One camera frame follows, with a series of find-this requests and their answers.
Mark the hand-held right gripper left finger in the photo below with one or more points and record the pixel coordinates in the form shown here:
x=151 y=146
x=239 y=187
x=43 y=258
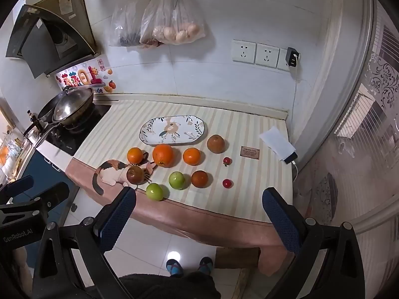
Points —
x=118 y=219

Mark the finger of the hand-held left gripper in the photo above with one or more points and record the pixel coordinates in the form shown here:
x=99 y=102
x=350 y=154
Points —
x=18 y=184
x=53 y=193

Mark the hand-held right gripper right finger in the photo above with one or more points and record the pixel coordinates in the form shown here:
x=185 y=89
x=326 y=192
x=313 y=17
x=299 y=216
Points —
x=280 y=221

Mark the green apple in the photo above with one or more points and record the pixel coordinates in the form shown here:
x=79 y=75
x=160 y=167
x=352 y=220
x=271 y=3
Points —
x=155 y=191
x=177 y=180

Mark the dark red apple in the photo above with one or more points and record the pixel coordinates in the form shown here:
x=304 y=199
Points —
x=135 y=175

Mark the small orange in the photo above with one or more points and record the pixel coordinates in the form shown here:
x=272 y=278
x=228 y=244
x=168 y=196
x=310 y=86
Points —
x=135 y=155
x=191 y=156

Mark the large orange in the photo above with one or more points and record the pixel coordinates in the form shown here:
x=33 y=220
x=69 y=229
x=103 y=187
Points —
x=162 y=155

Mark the dark reddish orange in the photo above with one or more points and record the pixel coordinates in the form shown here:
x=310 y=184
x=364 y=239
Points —
x=199 y=179

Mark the glass fruit bowl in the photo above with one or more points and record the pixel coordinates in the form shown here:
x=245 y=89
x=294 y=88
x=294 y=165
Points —
x=173 y=130

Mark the blue kitchen cabinet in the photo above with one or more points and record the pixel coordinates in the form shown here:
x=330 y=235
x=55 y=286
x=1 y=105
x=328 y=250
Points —
x=34 y=168

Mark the striped tablecloth with cat print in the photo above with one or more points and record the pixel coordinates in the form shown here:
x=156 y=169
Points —
x=243 y=199

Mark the red cherry tomato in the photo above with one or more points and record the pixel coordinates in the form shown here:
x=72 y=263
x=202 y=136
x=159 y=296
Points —
x=227 y=161
x=227 y=183

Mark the black bottle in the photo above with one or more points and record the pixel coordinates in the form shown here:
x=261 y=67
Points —
x=31 y=119

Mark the blue slipper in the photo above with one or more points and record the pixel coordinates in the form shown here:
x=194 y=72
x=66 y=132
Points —
x=174 y=268
x=205 y=264

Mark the small brown label card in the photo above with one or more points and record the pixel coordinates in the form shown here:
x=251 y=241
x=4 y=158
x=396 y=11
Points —
x=250 y=153

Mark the black gas stove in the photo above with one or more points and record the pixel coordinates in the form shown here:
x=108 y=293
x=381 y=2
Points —
x=84 y=124

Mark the dark wok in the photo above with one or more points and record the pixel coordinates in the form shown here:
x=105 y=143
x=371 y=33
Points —
x=46 y=110

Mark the white paper sheet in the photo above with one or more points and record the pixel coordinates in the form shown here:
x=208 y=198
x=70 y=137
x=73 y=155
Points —
x=276 y=141

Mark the person's dark clothing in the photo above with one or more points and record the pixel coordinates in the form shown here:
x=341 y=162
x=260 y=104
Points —
x=168 y=286

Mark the steel wok with lid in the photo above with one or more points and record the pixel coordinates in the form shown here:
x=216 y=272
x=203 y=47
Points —
x=73 y=106

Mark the lace window curtain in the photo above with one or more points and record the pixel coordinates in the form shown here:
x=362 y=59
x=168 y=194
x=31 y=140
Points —
x=367 y=137

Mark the black range hood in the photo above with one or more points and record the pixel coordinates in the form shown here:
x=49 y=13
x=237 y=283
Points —
x=34 y=43

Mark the steel hood chimney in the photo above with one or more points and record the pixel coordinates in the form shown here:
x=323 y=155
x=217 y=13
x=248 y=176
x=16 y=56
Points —
x=73 y=9

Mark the clear bag with dark contents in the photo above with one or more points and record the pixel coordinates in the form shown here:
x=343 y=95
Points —
x=127 y=18

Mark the clear bag of eggs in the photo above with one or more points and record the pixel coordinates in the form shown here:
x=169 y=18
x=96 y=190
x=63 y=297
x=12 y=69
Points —
x=174 y=21

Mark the colourful wall stickers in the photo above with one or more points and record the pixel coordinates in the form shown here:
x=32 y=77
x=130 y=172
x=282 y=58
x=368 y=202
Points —
x=81 y=78

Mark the white wall socket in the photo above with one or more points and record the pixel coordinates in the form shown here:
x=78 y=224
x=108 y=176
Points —
x=266 y=55
x=282 y=59
x=243 y=50

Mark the black wall charger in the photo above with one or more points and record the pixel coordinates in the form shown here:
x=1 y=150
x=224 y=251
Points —
x=293 y=56

